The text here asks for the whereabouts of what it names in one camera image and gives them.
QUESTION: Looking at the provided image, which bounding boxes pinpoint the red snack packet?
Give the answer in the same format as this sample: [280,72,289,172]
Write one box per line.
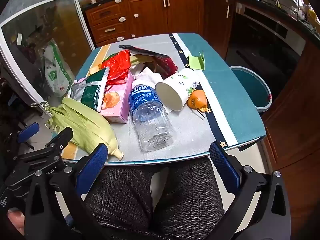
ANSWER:
[118,44,178,79]

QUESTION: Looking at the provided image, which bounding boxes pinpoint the green and white plastic bag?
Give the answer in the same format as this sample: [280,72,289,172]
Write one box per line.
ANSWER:
[44,40,75,98]

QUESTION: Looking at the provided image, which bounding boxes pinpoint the clear plastic bottle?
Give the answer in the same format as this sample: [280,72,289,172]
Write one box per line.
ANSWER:
[128,79,177,152]

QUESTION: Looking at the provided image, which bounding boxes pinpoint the white leaf-print paper cup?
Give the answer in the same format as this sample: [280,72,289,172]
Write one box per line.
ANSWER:
[155,68,200,112]

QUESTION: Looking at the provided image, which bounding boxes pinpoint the white tissue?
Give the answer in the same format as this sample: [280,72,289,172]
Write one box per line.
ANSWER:
[130,65,165,85]

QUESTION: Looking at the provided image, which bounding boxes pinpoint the black built-in oven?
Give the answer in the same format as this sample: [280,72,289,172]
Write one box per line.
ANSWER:
[234,2,307,90]

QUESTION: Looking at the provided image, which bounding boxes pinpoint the person's left hand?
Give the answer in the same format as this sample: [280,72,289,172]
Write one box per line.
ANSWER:
[7,208,25,237]

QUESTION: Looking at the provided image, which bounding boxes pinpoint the green folded paper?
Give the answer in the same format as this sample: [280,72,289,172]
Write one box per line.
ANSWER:
[187,51,206,70]

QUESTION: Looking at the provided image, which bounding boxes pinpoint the teal and grey tablecloth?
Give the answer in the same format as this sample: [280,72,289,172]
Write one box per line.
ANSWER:
[61,32,267,165]

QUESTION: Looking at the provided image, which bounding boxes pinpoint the blue-grey trash bin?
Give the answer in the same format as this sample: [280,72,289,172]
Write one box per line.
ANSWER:
[229,66,272,113]

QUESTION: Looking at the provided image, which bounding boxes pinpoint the pink cardboard box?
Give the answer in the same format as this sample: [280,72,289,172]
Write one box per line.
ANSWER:
[100,74,135,124]

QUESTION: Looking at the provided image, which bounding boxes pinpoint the glass sliding door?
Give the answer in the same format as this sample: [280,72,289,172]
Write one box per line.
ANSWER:
[0,0,95,110]

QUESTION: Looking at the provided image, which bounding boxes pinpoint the wooden kitchen cabinet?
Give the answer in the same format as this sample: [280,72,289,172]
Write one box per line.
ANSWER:
[84,0,235,49]

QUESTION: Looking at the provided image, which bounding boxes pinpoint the corn cob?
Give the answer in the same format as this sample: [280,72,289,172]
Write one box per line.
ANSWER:
[45,97,125,160]

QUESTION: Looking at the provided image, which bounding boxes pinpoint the white cabinet safety locks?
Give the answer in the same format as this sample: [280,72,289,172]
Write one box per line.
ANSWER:
[104,0,173,43]

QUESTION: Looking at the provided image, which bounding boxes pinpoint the tall wooden cabinet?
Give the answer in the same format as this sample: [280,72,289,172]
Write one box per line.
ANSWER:
[261,42,320,170]

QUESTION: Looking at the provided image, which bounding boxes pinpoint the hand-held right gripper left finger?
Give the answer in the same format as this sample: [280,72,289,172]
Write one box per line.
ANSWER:
[24,142,109,240]

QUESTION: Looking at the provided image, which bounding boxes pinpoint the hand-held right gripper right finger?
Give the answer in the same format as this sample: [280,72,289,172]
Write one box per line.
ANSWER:
[207,141,292,240]

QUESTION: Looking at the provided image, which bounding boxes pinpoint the green and silver snack packet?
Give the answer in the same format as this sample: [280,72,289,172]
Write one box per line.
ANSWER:
[68,67,110,113]

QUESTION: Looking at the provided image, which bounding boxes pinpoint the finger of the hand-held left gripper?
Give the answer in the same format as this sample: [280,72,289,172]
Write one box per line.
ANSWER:
[44,127,74,155]
[16,122,40,143]

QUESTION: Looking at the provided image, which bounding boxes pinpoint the red plastic bag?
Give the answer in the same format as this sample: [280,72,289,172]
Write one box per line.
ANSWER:
[101,50,132,85]

